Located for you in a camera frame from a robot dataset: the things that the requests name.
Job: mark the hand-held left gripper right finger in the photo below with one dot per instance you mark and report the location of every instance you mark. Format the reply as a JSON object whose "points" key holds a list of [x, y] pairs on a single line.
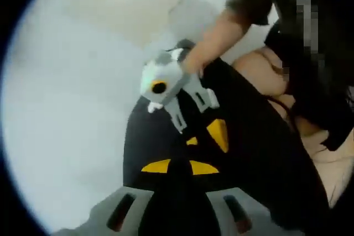
{"points": [[261, 219]]}

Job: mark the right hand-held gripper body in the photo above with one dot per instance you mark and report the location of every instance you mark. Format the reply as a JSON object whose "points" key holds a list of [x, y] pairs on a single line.
{"points": [[168, 75]]}

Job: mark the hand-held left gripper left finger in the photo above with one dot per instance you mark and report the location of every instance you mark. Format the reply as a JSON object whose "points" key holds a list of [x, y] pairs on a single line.
{"points": [[94, 219]]}

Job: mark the person's right hand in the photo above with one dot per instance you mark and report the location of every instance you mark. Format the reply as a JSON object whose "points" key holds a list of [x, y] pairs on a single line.
{"points": [[196, 62]]}

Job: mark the person's right leg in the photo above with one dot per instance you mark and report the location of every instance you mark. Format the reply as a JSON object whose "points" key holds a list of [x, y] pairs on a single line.
{"points": [[257, 73]]}

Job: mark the person's leg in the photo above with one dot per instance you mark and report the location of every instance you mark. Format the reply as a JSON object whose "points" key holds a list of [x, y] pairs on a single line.
{"points": [[326, 164], [257, 73]]}

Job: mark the person's left leg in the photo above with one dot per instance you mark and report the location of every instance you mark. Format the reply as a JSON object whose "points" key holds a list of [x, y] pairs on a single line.
{"points": [[326, 164]]}

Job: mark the person's black shorts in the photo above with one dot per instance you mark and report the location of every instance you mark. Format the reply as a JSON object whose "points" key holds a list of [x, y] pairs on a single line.
{"points": [[332, 114]]}

